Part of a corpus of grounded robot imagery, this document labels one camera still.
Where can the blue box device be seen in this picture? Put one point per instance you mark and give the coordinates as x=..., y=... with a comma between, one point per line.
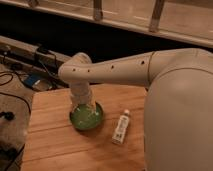
x=31, y=80

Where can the metal railing post right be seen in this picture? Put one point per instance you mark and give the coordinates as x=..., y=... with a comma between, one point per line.
x=156, y=15

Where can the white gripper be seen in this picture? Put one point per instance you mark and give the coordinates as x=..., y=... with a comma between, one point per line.
x=81, y=93

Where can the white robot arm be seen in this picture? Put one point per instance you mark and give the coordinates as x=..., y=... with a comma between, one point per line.
x=178, y=110

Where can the green ceramic bowl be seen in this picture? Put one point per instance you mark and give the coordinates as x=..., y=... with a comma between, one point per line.
x=85, y=117

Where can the black power adapter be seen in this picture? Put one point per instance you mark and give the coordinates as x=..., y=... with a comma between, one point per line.
x=42, y=50

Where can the white tube bottle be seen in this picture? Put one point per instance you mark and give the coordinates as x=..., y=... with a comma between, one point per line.
x=121, y=128

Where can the black plug on floor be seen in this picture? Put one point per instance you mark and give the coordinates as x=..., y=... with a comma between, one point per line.
x=7, y=115

